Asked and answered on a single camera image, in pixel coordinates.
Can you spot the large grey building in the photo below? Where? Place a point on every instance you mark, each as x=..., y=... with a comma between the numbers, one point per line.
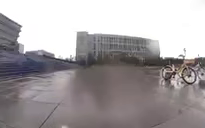
x=116, y=46

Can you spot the wet grey paved plaza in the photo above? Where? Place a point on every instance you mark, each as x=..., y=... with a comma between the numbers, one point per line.
x=103, y=100

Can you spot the low pale building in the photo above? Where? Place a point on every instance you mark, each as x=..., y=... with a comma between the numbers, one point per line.
x=40, y=54

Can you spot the row of trees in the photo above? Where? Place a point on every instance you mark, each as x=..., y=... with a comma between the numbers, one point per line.
x=171, y=61

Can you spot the yellow bicycle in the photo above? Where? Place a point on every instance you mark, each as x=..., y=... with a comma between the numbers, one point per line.
x=189, y=82

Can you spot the wide grey stone steps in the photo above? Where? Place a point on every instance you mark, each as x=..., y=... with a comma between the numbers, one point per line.
x=6, y=65

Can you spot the grey glass building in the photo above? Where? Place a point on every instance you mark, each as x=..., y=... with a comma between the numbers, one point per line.
x=3, y=31

